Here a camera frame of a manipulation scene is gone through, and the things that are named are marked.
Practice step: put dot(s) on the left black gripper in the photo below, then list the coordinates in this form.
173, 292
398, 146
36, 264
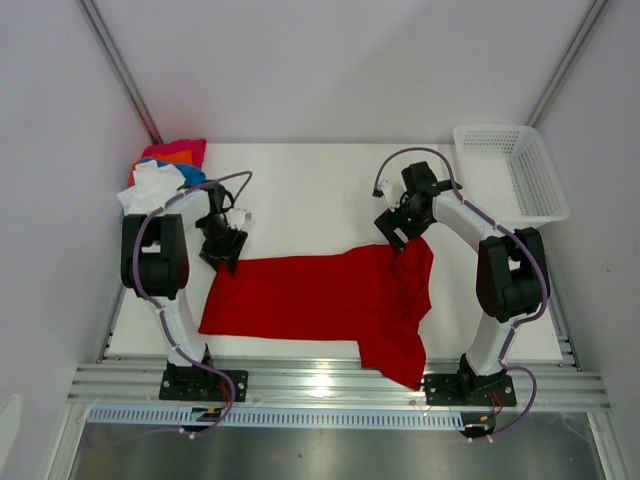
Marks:
228, 253

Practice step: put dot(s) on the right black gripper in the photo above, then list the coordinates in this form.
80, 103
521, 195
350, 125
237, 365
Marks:
389, 221

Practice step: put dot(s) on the red t shirt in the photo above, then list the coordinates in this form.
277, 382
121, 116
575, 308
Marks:
372, 295

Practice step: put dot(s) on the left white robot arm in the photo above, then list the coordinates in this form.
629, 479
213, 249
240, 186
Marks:
155, 265

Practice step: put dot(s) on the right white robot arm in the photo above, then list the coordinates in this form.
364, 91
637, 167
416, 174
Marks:
512, 285

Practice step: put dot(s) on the blue t shirt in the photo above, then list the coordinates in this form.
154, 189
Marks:
192, 175

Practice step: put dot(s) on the white t shirt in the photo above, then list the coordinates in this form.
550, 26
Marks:
153, 185

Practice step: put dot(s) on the orange t shirt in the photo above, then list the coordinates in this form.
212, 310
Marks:
180, 159

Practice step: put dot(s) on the white plastic basket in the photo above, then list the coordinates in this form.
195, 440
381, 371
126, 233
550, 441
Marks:
506, 170

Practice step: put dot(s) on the pink t shirt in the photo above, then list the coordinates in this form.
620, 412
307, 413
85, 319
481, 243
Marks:
196, 146

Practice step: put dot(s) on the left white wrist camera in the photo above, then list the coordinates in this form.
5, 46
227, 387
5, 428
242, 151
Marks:
237, 218

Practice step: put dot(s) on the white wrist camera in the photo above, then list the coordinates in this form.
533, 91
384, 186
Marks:
237, 218
391, 192

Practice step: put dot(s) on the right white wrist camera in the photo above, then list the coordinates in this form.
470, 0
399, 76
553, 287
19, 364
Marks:
391, 192

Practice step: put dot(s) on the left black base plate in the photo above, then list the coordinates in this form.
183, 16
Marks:
194, 384

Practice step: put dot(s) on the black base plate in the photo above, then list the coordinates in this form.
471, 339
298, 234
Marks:
450, 390
194, 384

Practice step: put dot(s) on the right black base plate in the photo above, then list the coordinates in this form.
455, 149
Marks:
450, 390

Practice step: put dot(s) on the white slotted cable duct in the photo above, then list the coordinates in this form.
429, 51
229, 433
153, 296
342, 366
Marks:
413, 419

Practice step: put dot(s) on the aluminium mounting rail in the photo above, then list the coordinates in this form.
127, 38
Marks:
325, 383

